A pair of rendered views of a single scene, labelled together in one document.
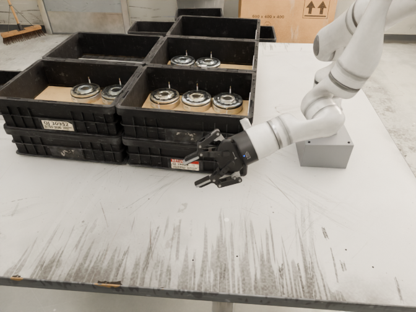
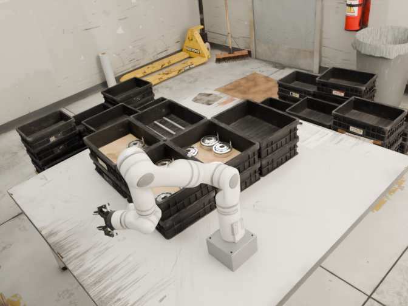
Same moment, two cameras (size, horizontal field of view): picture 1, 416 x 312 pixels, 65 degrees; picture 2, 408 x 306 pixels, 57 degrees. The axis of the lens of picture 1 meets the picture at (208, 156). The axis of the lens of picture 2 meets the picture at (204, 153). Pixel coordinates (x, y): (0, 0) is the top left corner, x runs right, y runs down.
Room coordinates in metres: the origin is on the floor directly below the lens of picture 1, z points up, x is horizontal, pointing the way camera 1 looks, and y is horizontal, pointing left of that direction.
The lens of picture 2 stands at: (0.14, -1.14, 1.94)
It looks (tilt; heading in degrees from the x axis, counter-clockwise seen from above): 34 degrees down; 48
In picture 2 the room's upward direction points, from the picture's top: 9 degrees counter-clockwise
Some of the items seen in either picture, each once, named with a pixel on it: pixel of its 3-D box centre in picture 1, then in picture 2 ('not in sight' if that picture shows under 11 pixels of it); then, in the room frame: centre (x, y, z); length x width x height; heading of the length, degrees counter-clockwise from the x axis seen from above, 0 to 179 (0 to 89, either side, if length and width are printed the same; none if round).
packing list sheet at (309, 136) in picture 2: not in sight; (300, 132); (1.85, -0.14, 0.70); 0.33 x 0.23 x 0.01; 86
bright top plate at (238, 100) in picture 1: (227, 99); not in sight; (0.99, -0.07, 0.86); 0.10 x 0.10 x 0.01
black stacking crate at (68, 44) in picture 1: (109, 61); (169, 126); (1.29, 0.40, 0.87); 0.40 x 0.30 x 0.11; 82
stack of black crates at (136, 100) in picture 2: not in sight; (132, 108); (1.87, 1.71, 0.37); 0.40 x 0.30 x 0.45; 176
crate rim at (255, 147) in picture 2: (205, 54); (211, 144); (1.23, 0.01, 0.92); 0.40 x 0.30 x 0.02; 82
